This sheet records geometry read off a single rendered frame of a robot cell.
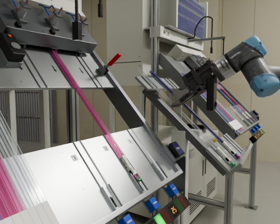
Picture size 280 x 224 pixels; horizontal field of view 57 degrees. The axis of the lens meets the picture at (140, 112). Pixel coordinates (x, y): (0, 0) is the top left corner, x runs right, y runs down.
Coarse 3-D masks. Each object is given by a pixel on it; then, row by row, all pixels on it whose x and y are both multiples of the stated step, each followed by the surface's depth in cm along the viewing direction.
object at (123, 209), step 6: (174, 174) 78; (168, 180) 74; (156, 186) 69; (162, 186) 72; (144, 192) 64; (150, 192) 65; (138, 198) 61; (144, 198) 66; (126, 204) 58; (132, 204) 59; (120, 210) 56; (126, 210) 59; (108, 216) 52; (114, 216) 53; (96, 222) 50; (102, 222) 51; (108, 222) 53
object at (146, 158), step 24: (72, 144) 62; (96, 144) 68; (120, 144) 74; (144, 144) 82; (48, 168) 54; (72, 168) 58; (96, 168) 62; (120, 168) 68; (144, 168) 74; (168, 168) 82; (48, 192) 50; (72, 192) 53; (96, 192) 57; (120, 192) 62; (72, 216) 50; (96, 216) 53
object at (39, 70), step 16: (32, 48) 78; (0, 64) 65; (32, 64) 72; (48, 64) 77; (80, 64) 89; (96, 64) 97; (0, 80) 61; (16, 80) 64; (32, 80) 68; (48, 80) 72; (64, 80) 77; (80, 80) 83; (96, 80) 89
